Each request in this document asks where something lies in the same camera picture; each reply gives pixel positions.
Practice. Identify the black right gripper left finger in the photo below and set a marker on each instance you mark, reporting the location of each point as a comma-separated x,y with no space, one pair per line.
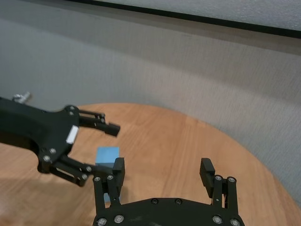
118,171

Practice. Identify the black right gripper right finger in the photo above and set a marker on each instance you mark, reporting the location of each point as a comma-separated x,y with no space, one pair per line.
207,171

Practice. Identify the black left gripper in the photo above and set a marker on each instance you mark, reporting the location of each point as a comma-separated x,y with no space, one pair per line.
35,129

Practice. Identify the black wall trim strip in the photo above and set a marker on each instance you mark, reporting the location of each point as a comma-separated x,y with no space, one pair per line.
188,17

